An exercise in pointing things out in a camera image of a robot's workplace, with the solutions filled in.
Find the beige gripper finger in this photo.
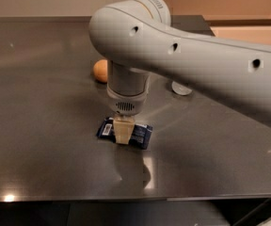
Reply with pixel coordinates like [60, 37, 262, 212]
[113, 115, 136, 145]

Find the blue rxbar blueberry wrapper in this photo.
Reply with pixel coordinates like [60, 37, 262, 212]
[96, 117, 152, 150]

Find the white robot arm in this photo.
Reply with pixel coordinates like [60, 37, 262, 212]
[88, 0, 271, 127]

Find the orange ball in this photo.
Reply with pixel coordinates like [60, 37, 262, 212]
[93, 59, 108, 83]

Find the clear plastic water bottle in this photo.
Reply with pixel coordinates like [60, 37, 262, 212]
[171, 81, 192, 96]

